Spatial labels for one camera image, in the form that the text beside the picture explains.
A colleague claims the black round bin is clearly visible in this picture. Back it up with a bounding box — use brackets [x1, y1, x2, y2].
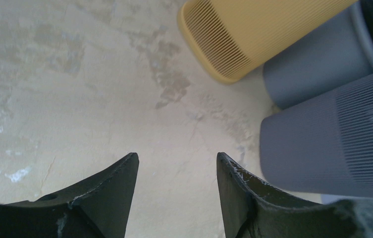
[263, 0, 373, 109]

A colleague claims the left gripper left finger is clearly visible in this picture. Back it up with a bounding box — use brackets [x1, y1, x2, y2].
[0, 153, 139, 238]

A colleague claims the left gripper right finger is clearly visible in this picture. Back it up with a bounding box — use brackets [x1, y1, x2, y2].
[216, 152, 365, 238]

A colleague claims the grey plastic basket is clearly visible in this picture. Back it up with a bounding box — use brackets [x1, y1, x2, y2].
[260, 74, 373, 197]

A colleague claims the orange plastic mesh basket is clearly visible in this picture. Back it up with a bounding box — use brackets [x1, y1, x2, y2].
[177, 0, 353, 84]

